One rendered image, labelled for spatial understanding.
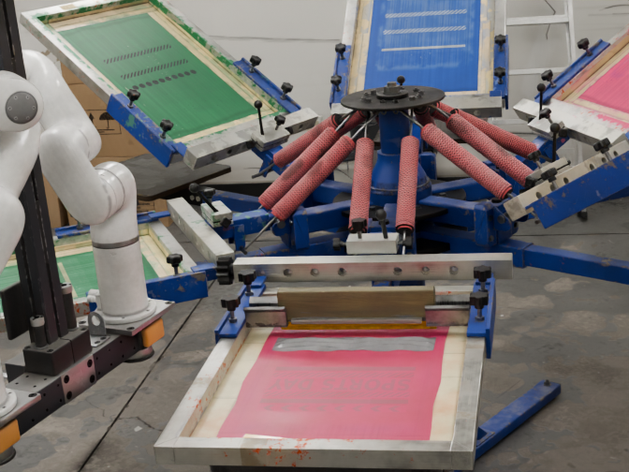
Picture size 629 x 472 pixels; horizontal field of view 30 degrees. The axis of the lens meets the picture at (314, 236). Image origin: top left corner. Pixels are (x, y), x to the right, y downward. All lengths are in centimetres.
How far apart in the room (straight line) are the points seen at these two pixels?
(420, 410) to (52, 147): 86
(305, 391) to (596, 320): 283
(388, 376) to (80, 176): 75
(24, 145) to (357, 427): 82
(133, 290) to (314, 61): 451
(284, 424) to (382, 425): 19
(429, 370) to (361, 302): 26
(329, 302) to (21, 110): 101
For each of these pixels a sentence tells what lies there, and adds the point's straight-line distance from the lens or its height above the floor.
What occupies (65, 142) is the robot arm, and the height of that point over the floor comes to 152.
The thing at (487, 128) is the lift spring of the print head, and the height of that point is 119.
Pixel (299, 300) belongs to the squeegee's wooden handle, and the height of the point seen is 104.
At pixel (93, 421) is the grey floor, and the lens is 459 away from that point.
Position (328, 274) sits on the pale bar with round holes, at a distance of 288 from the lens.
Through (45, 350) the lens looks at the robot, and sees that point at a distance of 222.
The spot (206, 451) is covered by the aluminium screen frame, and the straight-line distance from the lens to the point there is 219.
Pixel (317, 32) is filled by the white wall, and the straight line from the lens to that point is 675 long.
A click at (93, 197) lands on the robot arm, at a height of 142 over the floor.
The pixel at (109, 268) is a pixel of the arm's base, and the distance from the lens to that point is 236.
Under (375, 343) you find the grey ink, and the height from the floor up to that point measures 96.
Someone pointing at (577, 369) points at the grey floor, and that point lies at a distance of 468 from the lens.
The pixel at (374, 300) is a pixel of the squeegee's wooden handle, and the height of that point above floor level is 104.
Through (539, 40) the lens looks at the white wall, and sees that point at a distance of 665.
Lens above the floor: 202
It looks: 19 degrees down
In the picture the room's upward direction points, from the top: 5 degrees counter-clockwise
